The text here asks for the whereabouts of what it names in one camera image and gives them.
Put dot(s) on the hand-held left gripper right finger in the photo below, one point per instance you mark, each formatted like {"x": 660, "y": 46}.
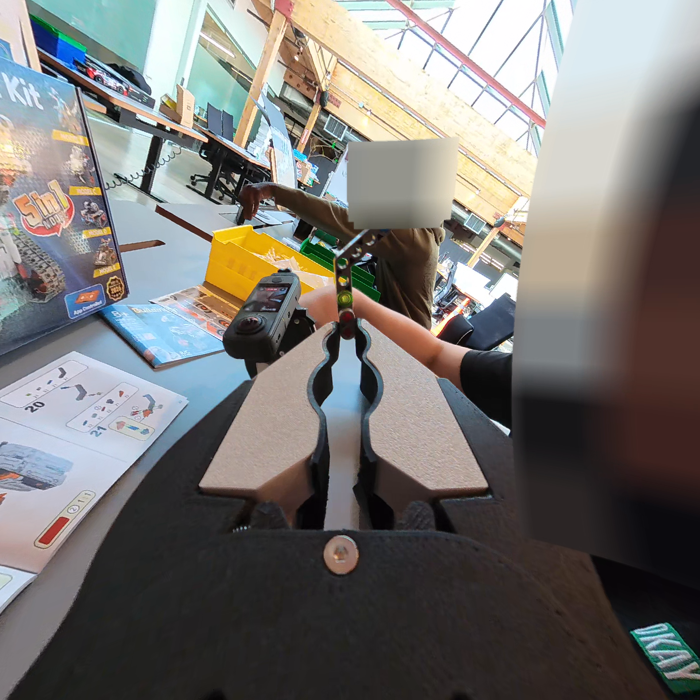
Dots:
{"x": 421, "y": 437}

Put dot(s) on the open white instruction booklet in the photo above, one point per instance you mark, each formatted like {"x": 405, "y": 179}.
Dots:
{"x": 71, "y": 437}

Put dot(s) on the toy race car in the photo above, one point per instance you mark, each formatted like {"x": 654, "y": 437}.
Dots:
{"x": 104, "y": 74}

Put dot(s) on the brown cardboard box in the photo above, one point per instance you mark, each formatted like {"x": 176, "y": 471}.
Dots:
{"x": 183, "y": 106}

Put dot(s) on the blue storage bin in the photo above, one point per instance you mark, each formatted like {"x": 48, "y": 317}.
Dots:
{"x": 60, "y": 46}

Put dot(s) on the green toy pin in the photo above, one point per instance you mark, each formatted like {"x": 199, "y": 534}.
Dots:
{"x": 345, "y": 298}

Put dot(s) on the red ceiling pipe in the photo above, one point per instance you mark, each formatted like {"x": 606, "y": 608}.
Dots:
{"x": 465, "y": 60}

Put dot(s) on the clear plastic bag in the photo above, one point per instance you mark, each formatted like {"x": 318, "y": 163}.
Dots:
{"x": 284, "y": 260}

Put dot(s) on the yellow plastic bin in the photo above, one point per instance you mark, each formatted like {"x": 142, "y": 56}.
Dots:
{"x": 240, "y": 268}

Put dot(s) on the blue cover instruction booklet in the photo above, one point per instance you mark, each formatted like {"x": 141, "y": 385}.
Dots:
{"x": 158, "y": 333}

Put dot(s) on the green plastic bin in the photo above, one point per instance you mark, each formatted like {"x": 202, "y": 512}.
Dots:
{"x": 328, "y": 254}

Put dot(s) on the large blue toy kit box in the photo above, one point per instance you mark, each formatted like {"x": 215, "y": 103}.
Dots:
{"x": 49, "y": 219}

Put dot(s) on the person's black shirt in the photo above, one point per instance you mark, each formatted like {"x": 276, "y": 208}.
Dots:
{"x": 486, "y": 383}

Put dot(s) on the background work table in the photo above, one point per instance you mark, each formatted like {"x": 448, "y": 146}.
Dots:
{"x": 136, "y": 109}
{"x": 235, "y": 158}

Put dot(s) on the person's right forearm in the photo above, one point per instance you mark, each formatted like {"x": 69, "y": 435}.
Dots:
{"x": 394, "y": 322}

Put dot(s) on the dark grey angled toy beam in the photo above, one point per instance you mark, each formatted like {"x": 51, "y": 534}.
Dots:
{"x": 350, "y": 257}

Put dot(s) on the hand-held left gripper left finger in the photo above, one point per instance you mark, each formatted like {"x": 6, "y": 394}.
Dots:
{"x": 262, "y": 432}

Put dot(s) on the printed sticker sheet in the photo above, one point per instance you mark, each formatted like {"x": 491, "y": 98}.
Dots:
{"x": 191, "y": 306}

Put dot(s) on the black mesh office chair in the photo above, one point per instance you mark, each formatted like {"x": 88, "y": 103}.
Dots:
{"x": 486, "y": 328}

